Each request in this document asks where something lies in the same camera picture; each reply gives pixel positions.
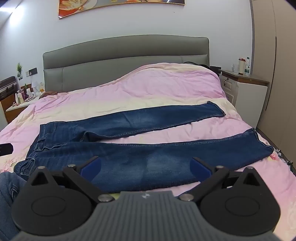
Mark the beige wardrobe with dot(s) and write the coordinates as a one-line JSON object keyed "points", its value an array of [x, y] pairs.
{"points": [[284, 69]]}

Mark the clear drinking glass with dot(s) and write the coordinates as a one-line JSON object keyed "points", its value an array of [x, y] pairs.
{"points": [[235, 69]]}

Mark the pink and cream blanket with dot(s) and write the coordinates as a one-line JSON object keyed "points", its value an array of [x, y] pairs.
{"points": [[161, 85]]}

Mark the blue denim pants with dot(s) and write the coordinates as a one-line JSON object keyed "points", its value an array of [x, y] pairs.
{"points": [[138, 160]]}

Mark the black wall switch panel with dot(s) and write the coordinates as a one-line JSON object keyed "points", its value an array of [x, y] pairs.
{"points": [[32, 71]]}

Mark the small potted green plant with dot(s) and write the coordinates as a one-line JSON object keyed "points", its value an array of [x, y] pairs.
{"points": [[19, 69]]}

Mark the brown cloth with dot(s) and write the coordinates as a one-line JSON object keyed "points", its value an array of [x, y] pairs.
{"points": [[52, 93]]}

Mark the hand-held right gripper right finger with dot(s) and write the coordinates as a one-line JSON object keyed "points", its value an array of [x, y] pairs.
{"points": [[199, 170]]}

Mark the brown suitcase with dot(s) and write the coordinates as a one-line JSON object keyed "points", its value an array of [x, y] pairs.
{"points": [[8, 87]]}

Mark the black bag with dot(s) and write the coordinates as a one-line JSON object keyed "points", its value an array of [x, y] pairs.
{"points": [[215, 68]]}

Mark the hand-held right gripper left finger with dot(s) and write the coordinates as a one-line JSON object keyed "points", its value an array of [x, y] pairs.
{"points": [[91, 168]]}

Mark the framed floral wall picture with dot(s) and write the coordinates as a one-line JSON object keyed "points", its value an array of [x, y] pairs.
{"points": [[115, 7]]}

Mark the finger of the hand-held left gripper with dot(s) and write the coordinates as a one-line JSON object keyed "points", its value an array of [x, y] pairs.
{"points": [[5, 149]]}

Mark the grey padded headboard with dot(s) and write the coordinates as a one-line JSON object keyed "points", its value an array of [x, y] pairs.
{"points": [[115, 55]]}

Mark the wooden nightstand with white top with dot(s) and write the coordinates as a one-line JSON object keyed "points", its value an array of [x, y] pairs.
{"points": [[20, 106]]}

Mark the white nightstand with brown top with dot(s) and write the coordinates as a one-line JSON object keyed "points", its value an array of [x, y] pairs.
{"points": [[249, 92]]}

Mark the white tumbler with red lid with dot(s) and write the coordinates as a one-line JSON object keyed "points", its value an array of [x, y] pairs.
{"points": [[241, 67]]}

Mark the cluster of toiletry bottles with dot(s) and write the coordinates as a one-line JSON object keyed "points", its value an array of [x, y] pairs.
{"points": [[25, 93]]}

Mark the clear water bottle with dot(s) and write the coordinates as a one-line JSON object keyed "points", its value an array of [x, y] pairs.
{"points": [[247, 67]]}

